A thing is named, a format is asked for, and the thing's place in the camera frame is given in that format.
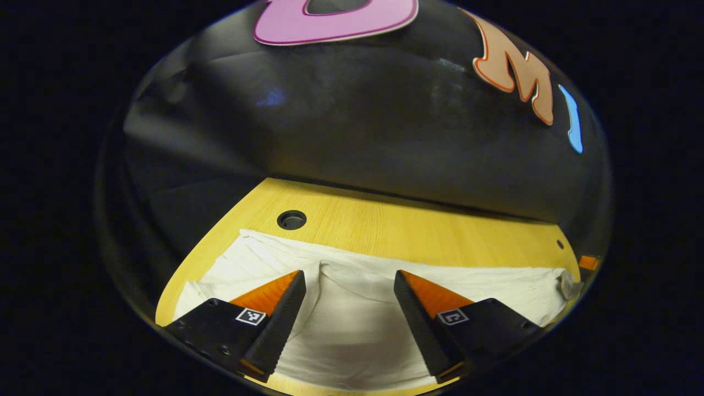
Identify black backdrop cloth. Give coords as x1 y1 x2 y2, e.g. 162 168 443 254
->
96 0 612 259

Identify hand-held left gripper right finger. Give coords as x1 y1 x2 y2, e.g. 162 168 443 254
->
393 269 542 384

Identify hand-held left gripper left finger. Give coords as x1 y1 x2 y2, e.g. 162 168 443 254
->
164 269 307 384

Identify cream white jeans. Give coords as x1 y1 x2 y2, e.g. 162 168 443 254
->
175 228 584 392

